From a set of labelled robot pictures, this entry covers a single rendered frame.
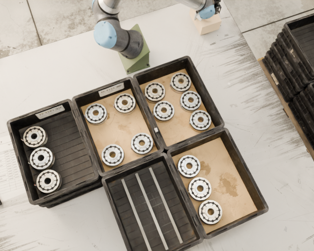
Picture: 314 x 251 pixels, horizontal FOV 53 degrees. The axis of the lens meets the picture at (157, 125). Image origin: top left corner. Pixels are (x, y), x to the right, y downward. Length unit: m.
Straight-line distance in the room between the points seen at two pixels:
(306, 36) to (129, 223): 1.69
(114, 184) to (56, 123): 0.41
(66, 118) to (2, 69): 0.54
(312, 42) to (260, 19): 0.75
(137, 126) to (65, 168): 0.38
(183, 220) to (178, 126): 0.44
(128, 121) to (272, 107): 0.79
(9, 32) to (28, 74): 1.15
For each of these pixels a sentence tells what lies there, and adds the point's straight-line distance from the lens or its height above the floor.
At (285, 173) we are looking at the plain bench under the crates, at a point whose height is 0.70.
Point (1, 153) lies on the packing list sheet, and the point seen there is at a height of 0.70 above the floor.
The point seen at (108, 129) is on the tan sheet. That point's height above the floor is 0.83.
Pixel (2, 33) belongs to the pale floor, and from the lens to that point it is 3.02.
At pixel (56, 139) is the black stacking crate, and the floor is 0.83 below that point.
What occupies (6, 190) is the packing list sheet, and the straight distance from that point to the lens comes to 1.72.
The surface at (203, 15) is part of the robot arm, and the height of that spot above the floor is 1.06.
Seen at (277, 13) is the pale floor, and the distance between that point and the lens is 3.12.
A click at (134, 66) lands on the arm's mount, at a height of 0.75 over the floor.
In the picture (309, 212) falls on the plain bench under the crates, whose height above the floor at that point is 0.70.
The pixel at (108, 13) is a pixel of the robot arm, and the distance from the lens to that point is 1.61.
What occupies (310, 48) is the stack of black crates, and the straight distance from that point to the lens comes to 2.37.
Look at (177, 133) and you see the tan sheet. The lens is 1.51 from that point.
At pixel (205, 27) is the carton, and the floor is 0.78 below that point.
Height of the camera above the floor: 2.26
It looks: 71 degrees down
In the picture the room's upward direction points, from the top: 4 degrees clockwise
